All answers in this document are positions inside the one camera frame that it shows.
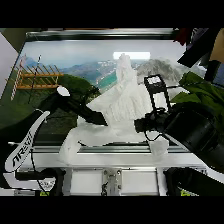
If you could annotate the green garment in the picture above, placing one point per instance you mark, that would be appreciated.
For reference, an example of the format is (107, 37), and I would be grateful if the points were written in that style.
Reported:
(200, 90)

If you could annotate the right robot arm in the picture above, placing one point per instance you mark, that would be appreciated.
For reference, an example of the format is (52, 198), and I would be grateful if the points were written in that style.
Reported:
(196, 133)

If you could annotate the silver frame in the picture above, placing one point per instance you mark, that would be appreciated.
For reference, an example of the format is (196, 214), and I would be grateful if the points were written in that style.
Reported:
(113, 181)

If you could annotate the yellow wooden rack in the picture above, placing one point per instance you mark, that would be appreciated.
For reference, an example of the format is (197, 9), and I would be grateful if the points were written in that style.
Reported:
(40, 86)

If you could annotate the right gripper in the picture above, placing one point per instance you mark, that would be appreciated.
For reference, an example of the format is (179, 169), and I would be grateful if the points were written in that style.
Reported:
(151, 122)

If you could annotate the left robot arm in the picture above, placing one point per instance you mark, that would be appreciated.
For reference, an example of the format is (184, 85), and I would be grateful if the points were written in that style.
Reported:
(60, 100)

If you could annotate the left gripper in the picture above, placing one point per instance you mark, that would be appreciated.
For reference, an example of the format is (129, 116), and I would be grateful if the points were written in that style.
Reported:
(93, 116)

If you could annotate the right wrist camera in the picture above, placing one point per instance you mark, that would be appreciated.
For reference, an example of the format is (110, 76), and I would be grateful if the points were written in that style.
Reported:
(154, 81)

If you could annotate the white shirt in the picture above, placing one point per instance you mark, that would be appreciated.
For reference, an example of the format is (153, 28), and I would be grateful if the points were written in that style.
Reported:
(120, 106)

